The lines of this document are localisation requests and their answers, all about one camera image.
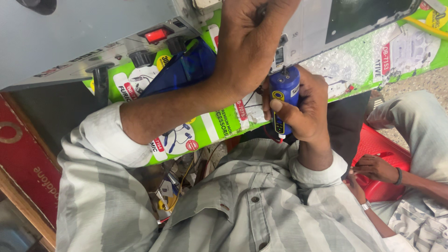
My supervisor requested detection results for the red rocker switch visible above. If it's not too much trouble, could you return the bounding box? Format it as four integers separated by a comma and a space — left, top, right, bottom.
144, 27, 171, 45

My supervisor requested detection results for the person's left hand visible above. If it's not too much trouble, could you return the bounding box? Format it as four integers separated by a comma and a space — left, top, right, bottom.
212, 0, 302, 99

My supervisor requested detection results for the black round knob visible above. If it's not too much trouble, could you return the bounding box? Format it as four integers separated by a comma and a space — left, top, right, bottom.
165, 36, 187, 55
128, 50, 153, 68

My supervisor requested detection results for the grey rework station box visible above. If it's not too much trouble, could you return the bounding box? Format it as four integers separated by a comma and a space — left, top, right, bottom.
0, 0, 224, 93

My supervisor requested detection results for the heap of cables and parts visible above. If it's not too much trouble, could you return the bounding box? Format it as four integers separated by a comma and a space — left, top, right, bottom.
139, 140, 232, 225

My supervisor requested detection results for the black handle holder post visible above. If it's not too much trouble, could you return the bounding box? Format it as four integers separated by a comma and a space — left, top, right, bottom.
85, 62, 116, 110

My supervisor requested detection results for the blue electric screwdriver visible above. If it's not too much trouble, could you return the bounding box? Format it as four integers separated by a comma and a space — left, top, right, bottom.
269, 65, 301, 139

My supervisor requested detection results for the blue plastic pouch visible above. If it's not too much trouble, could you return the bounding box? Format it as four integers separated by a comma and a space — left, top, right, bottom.
138, 37, 218, 99

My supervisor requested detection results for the red plastic stool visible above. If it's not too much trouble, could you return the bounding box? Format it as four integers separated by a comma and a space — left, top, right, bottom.
351, 123, 412, 203

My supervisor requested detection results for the black round object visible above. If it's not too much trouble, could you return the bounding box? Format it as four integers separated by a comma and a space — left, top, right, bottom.
15, 0, 57, 16

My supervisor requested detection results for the clear bubble wrap sheet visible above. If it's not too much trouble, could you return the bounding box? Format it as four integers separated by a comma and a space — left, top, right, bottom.
300, 22, 442, 89

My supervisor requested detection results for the grey striped shirt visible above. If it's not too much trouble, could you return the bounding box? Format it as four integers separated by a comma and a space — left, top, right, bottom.
56, 101, 418, 252

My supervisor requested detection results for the green printed poster mat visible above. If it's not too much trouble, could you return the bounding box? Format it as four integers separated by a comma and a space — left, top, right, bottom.
82, 0, 448, 167

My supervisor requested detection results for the red printed board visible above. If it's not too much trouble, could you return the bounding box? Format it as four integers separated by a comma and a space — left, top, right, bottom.
0, 92, 62, 230

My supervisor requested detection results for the person's right hand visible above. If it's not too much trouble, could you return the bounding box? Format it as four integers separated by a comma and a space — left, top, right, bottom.
262, 65, 337, 144

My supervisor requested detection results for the thin red wire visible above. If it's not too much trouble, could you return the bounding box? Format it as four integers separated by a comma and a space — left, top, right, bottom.
262, 124, 285, 144

